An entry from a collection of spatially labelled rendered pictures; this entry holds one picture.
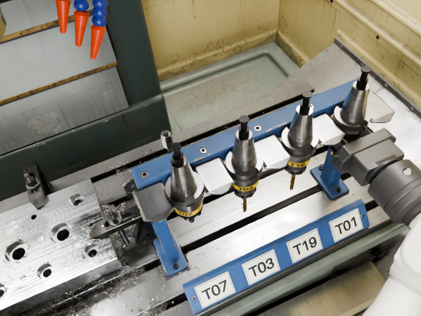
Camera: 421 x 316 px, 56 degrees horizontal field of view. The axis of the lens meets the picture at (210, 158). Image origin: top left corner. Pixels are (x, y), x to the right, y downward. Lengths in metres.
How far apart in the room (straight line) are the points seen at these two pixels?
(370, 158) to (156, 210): 0.37
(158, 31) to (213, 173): 1.04
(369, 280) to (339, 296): 0.10
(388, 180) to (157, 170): 0.38
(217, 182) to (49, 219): 0.46
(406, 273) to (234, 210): 0.46
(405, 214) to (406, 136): 0.64
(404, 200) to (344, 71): 0.85
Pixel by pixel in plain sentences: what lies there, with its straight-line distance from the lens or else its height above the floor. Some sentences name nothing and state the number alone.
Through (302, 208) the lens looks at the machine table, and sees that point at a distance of 1.00.
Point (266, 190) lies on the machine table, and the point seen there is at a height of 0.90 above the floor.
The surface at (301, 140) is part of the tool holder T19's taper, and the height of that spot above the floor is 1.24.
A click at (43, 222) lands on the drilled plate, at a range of 0.98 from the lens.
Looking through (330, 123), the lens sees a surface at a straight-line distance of 0.75.
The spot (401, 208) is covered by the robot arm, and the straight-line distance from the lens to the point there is 0.69.
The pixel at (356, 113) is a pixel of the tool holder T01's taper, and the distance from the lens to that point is 0.73.
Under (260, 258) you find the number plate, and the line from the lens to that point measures 0.88.
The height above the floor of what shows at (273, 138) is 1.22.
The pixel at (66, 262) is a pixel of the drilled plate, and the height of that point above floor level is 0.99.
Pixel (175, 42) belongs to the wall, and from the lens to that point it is 1.68.
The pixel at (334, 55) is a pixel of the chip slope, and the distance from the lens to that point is 1.52.
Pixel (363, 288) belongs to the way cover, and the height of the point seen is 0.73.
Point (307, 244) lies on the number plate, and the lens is 0.92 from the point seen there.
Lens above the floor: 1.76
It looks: 52 degrees down
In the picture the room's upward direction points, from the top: 6 degrees counter-clockwise
